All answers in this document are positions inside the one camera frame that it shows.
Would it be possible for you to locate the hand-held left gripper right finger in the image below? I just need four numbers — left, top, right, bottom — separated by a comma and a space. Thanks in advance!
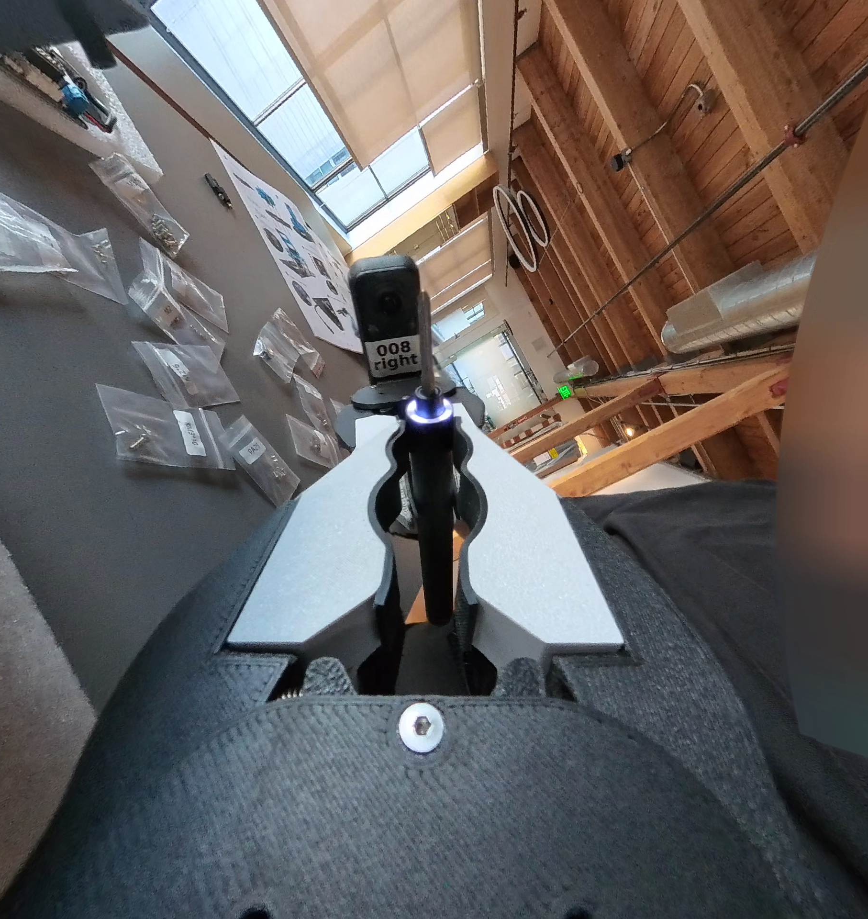
447, 408, 632, 666

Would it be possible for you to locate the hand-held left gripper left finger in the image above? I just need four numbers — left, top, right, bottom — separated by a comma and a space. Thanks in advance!
224, 415, 415, 657

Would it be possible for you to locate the black electric screwdriver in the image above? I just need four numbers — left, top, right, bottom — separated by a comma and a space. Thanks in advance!
403, 291, 458, 626

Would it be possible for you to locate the printed instruction sheet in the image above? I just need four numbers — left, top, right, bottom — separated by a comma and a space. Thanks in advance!
210, 138, 368, 354

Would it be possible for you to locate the wooden beam railing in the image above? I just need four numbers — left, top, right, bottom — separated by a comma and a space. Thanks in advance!
507, 350, 795, 498

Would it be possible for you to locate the group of clear screw bags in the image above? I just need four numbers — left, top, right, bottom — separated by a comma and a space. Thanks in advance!
0, 153, 350, 508

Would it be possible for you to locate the window with beige blinds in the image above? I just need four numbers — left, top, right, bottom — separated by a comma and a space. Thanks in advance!
149, 0, 501, 254

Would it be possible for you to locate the white tray with parts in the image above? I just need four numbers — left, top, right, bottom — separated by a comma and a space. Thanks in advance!
0, 39, 164, 182

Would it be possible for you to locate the blue black robot part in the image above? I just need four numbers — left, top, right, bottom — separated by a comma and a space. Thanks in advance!
56, 78, 119, 135

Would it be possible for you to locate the ceiling sprinkler pipe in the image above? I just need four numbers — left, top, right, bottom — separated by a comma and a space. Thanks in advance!
547, 39, 868, 354

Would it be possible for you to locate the dark grey object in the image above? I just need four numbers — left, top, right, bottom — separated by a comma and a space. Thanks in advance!
0, 0, 156, 70

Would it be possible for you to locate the black ring lamp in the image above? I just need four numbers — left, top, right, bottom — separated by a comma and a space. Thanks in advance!
516, 189, 551, 249
491, 184, 538, 271

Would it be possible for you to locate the silver ventilation duct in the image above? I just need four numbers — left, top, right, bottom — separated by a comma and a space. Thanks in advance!
658, 250, 817, 354

